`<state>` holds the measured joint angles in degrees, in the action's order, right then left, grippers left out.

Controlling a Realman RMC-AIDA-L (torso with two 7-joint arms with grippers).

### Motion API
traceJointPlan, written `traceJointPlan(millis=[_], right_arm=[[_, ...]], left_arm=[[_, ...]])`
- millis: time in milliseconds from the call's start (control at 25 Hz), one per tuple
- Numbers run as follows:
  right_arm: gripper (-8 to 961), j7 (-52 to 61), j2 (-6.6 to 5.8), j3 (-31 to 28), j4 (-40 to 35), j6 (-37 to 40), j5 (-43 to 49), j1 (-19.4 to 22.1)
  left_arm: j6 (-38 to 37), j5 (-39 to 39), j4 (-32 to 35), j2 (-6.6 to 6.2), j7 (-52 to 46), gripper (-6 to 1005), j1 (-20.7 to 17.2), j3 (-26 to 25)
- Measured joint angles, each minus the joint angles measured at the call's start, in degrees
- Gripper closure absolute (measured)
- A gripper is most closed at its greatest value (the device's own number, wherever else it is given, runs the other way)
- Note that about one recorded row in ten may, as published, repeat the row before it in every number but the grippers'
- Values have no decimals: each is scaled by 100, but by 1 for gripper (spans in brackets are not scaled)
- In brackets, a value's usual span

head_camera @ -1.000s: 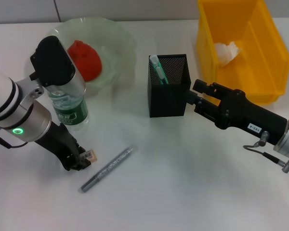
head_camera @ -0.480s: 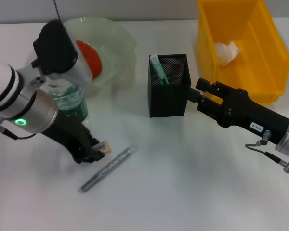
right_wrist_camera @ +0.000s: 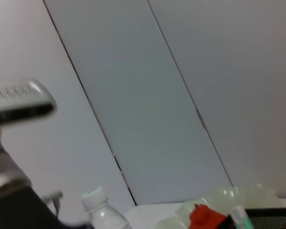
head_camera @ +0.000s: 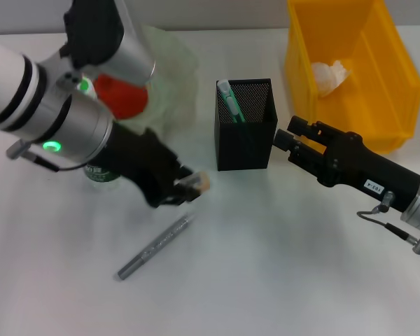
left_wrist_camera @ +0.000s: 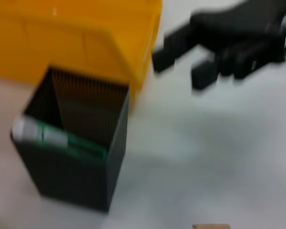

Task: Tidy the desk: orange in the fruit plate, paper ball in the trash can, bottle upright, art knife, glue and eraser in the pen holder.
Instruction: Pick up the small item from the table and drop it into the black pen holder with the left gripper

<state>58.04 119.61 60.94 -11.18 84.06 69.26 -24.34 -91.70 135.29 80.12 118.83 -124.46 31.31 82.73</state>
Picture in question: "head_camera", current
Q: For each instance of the white paper ball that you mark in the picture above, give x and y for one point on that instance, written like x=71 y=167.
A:
x=329 y=77

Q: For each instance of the green utility knife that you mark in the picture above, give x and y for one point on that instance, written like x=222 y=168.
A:
x=231 y=101

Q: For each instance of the black mesh pen holder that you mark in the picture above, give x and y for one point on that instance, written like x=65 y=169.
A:
x=245 y=147

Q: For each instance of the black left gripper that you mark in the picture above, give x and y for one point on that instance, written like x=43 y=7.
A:
x=143 y=161

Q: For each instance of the silver glitter pen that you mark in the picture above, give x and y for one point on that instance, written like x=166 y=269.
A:
x=157 y=245

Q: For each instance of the beige eraser with barcode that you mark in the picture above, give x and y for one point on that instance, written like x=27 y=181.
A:
x=199 y=180

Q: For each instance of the clear water bottle green label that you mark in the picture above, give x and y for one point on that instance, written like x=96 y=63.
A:
x=99 y=175

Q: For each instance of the green glass fruit plate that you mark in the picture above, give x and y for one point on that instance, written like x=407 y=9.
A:
x=175 y=70

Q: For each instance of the yellow plastic bin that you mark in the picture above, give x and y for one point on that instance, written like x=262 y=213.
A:
x=371 y=115

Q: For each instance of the red-orange plush orange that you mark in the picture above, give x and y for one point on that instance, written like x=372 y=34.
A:
x=126 y=98

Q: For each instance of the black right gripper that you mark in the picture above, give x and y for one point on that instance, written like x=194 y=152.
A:
x=364 y=168

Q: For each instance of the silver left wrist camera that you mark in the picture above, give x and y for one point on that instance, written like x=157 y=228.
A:
x=119 y=42

